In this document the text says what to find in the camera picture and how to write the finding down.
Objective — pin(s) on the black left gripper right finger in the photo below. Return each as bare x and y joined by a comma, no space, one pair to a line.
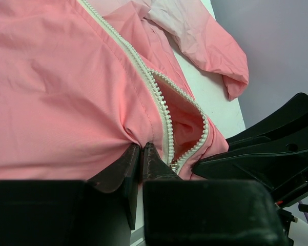
155,172

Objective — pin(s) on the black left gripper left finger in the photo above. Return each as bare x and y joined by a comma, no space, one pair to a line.
121,179

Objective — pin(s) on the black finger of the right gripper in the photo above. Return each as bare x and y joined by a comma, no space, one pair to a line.
273,152

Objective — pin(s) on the pink hooded zip jacket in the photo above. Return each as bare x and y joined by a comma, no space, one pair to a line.
82,80

